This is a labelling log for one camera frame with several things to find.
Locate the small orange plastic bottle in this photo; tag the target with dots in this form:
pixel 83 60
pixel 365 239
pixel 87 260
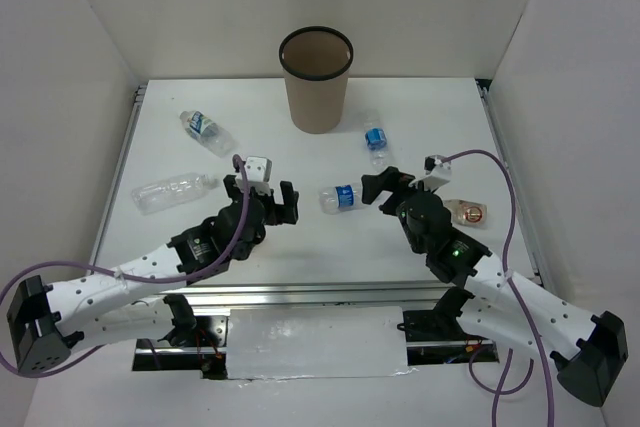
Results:
pixel 466 213

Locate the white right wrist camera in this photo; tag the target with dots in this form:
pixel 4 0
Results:
pixel 437 173

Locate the clear bottle blue label white cap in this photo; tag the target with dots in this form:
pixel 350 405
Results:
pixel 375 140

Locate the clear unlabelled plastic bottle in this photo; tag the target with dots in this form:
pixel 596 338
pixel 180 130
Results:
pixel 173 191

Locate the aluminium frame rail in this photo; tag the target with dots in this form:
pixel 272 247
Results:
pixel 356 256

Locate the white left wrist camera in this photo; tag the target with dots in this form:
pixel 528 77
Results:
pixel 253 173

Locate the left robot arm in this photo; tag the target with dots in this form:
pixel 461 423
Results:
pixel 139 299

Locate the clear bottle blue-white label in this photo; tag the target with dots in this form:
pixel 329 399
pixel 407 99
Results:
pixel 207 133

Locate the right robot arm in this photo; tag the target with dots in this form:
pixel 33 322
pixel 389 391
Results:
pixel 588 351

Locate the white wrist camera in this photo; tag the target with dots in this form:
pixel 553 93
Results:
pixel 437 173
pixel 253 173

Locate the white foam cover plate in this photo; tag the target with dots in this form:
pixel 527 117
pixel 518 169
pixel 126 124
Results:
pixel 325 342

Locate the brown cardboard bin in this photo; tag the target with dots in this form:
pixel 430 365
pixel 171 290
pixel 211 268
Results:
pixel 316 61

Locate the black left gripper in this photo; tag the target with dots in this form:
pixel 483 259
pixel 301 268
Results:
pixel 272 202

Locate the small bottle blue cap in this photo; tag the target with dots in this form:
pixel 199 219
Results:
pixel 342 198

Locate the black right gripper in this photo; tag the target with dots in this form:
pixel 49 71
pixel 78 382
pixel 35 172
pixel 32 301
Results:
pixel 392 192

